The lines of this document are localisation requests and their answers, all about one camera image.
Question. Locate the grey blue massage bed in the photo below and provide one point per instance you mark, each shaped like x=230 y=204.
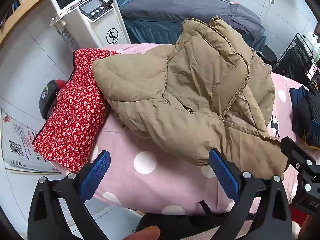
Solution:
x=175 y=12

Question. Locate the red cloth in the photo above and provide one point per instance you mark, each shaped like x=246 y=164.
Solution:
x=297 y=216

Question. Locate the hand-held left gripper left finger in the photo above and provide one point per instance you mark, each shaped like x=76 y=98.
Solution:
x=96 y=176

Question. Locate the tan puffer jacket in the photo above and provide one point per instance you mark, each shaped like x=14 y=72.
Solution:
x=200 y=92

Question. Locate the wooden shelf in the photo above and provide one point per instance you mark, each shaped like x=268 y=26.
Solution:
x=15 y=22

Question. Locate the black and red device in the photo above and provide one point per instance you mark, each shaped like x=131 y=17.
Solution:
x=48 y=97

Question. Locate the person's left hand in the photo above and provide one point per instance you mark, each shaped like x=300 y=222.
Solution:
x=143 y=233

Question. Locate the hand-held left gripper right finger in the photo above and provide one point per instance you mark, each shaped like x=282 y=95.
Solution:
x=223 y=177

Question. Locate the red floral pillow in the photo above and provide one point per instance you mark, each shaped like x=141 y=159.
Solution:
x=75 y=110

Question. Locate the red white tag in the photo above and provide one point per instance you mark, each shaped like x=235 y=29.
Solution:
x=313 y=72

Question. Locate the pink polka dot bed sheet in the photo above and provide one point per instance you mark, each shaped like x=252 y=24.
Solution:
x=155 y=185

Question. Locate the white machine with screen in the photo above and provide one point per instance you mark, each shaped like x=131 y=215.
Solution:
x=100 y=25

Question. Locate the black round stool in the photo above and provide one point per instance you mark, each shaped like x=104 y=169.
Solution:
x=268 y=53

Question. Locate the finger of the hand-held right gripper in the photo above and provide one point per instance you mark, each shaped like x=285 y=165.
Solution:
x=296 y=153

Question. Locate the navy garment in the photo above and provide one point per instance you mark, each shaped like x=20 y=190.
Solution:
x=298 y=110

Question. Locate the printed poster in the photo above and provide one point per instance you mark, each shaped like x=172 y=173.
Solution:
x=17 y=142

